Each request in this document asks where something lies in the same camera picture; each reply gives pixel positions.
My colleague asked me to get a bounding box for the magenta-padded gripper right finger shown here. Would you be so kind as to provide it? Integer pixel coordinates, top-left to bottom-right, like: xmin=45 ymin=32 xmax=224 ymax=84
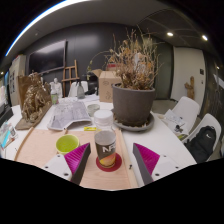
xmin=131 ymin=142 xmax=184 ymax=186

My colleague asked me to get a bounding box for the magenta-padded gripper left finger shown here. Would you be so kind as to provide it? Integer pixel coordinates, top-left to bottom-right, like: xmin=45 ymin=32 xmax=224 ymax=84
xmin=42 ymin=142 xmax=92 ymax=186

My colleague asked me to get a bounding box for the white-capped clear drink bottle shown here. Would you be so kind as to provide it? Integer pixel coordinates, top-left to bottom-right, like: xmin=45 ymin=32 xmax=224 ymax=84
xmin=93 ymin=109 xmax=118 ymax=169

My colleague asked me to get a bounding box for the yellow-green mug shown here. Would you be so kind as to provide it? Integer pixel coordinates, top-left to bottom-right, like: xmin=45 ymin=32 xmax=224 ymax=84
xmin=55 ymin=133 xmax=81 ymax=156

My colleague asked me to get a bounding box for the flat round red coaster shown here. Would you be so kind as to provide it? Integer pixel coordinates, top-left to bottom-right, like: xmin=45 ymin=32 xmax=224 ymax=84
xmin=95 ymin=152 xmax=123 ymax=173

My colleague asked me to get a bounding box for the grey plant saucer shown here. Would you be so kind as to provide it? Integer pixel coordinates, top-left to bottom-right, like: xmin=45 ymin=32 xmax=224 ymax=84
xmin=111 ymin=111 xmax=155 ymax=133

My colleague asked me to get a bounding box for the tan wood-framed board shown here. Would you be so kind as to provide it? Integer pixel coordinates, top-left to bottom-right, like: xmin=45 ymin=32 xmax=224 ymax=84
xmin=13 ymin=127 xmax=139 ymax=191

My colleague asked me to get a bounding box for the grey printed paper sheet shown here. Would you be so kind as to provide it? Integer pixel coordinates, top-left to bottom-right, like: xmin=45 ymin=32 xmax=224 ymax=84
xmin=47 ymin=100 xmax=93 ymax=132

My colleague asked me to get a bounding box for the stack of papers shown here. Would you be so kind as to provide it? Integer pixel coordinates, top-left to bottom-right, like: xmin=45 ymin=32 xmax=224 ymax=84
xmin=163 ymin=108 xmax=187 ymax=136

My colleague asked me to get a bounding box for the black backpack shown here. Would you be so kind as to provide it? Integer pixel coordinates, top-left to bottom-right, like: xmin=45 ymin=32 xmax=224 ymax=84
xmin=184 ymin=125 xmax=218 ymax=164

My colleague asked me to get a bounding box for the dried plant in grey pot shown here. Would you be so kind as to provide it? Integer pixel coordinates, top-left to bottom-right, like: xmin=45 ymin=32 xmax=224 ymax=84
xmin=106 ymin=28 xmax=164 ymax=128

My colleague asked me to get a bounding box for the white spray bottle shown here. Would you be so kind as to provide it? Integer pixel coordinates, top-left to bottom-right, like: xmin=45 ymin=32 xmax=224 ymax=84
xmin=49 ymin=87 xmax=60 ymax=106

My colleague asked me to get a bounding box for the white shell chair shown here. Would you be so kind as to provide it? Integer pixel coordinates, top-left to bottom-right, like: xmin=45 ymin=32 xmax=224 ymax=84
xmin=163 ymin=96 xmax=202 ymax=134
xmin=181 ymin=113 xmax=223 ymax=164

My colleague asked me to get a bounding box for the brown relief sculpture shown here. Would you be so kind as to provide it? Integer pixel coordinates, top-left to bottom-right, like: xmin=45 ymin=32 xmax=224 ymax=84
xmin=14 ymin=71 xmax=53 ymax=131

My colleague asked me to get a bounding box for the colourful painted book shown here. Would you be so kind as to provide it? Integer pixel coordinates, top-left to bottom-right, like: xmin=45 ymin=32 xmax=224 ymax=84
xmin=0 ymin=121 xmax=18 ymax=149

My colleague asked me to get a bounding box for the small white figurine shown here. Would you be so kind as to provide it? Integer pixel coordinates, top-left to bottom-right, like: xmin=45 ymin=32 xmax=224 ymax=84
xmin=49 ymin=78 xmax=64 ymax=98

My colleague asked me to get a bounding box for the black box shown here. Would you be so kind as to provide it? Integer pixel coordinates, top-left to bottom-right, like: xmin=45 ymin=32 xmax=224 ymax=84
xmin=0 ymin=103 xmax=14 ymax=128

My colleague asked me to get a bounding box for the wooden easel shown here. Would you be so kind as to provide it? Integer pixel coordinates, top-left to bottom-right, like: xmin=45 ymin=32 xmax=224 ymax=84
xmin=61 ymin=59 xmax=81 ymax=98

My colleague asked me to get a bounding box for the wooden carved figure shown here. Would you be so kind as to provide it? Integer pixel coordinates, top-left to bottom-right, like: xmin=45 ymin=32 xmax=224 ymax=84
xmin=184 ymin=75 xmax=196 ymax=100

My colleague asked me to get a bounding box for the white cabinet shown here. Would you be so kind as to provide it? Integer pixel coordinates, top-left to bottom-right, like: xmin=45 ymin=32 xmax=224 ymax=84
xmin=8 ymin=54 xmax=28 ymax=108

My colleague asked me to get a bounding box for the black wall screen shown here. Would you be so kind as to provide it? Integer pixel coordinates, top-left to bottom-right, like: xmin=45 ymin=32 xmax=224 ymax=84
xmin=27 ymin=39 xmax=68 ymax=75

